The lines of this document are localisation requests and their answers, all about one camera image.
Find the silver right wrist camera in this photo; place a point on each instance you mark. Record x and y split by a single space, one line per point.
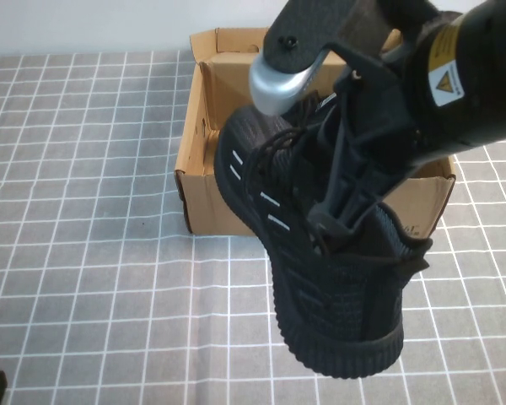
274 93

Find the brown cardboard shoe box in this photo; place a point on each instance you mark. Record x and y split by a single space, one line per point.
202 198

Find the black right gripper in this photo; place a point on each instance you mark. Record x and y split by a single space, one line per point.
383 114

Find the grey white-grid tablecloth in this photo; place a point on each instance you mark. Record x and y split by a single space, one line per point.
88 274

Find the black right camera mount plate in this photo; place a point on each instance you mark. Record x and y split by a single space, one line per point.
303 34

